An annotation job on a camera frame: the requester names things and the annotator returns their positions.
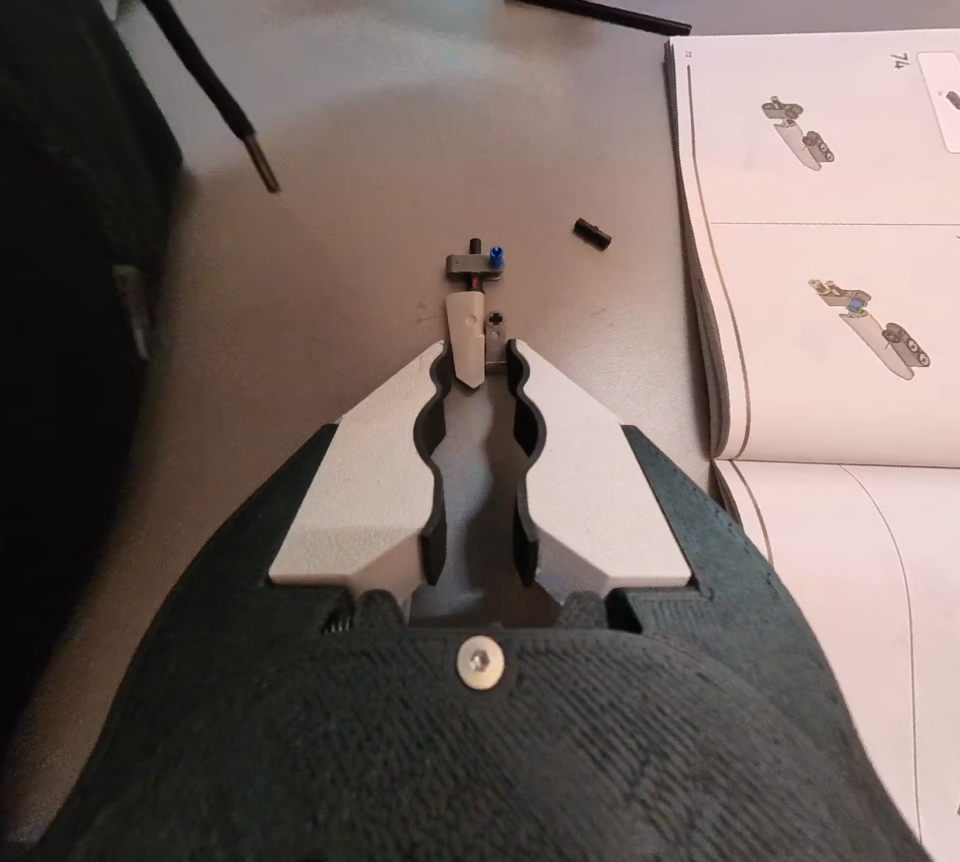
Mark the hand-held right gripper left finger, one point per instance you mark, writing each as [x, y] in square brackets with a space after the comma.
[352, 494]

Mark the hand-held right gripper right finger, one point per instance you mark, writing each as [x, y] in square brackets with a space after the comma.
[600, 494]

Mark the small white grey toy brick assembly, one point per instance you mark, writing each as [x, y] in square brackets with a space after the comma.
[466, 337]

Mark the short black toy connector pin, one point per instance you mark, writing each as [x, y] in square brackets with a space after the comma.
[592, 232]

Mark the open building instruction booklet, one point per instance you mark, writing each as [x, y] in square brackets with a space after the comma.
[825, 277]

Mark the person's dark clothing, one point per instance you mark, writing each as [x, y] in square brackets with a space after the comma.
[67, 277]

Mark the long black toy axle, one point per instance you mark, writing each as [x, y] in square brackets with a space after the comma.
[596, 9]

